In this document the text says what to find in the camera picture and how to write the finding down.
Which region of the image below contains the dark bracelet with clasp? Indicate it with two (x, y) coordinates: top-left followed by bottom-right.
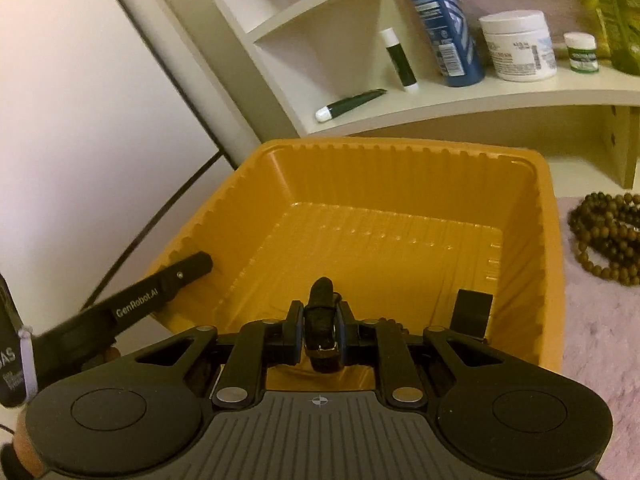
(301, 276), (352, 375)

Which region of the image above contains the orange plastic tray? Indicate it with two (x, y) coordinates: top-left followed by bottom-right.
(156, 138), (565, 372)

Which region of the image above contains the left hand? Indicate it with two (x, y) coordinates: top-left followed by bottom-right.
(11, 408), (46, 479)

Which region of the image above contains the pink fluffy blanket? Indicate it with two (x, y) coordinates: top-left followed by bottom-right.
(558, 197), (639, 479)

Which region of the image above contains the lying green white tube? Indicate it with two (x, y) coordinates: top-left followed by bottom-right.
(314, 88), (387, 124)

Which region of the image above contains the upright green white stick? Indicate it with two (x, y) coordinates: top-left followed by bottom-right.
(380, 27), (419, 93)

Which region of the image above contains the white wooden shelf unit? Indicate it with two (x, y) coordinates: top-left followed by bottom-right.
(213, 0), (639, 188)

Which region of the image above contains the white cream jar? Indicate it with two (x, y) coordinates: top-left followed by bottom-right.
(480, 10), (556, 82)

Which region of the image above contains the blue spray bottle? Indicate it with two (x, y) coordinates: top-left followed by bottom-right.
(411, 0), (485, 88)

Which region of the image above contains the small green white jar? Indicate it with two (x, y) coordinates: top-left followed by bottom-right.
(564, 32), (599, 74)

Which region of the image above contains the green oil spray bottle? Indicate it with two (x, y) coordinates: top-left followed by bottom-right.
(579, 0), (639, 76)

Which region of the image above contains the brown wooden bead necklace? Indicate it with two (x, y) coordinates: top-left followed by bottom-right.
(567, 190), (640, 287)

